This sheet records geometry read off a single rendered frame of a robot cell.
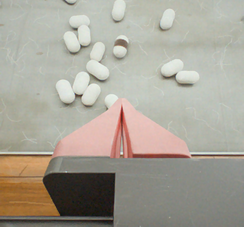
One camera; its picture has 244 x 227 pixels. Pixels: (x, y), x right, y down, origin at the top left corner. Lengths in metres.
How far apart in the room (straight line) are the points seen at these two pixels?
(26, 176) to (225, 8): 0.41
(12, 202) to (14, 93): 0.15
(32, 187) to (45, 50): 0.20
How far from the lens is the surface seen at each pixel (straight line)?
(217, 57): 0.32
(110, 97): 0.23
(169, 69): 0.26
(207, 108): 0.28
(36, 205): 0.25
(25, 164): 0.26
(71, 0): 0.34
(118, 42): 0.27
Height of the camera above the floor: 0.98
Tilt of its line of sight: 76 degrees down
